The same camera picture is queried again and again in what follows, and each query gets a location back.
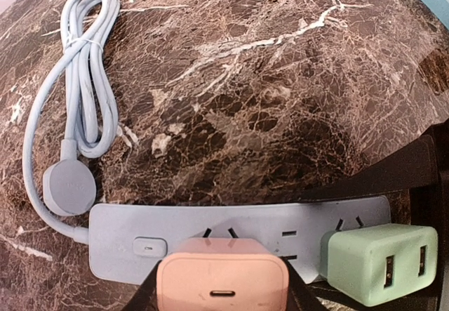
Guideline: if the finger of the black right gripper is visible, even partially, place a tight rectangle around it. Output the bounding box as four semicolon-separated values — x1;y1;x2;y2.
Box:
301;123;448;218
309;277;448;310

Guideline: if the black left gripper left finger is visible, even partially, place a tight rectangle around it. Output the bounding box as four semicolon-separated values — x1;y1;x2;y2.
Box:
122;261;161;311

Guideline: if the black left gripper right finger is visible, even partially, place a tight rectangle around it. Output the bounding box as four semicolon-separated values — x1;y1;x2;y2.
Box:
286;260;325;311

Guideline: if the pink USB charger plug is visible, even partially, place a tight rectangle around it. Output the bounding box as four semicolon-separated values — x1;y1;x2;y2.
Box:
156;238;289;310

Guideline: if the light blue power strip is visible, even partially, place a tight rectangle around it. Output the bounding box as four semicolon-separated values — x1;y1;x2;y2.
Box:
88;196;391;285

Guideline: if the green dual USB charger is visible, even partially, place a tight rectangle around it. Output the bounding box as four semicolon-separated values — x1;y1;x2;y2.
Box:
319;223;438;304

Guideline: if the light blue power strip cable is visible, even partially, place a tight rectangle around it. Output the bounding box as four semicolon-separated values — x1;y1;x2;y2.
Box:
24;0;122;245

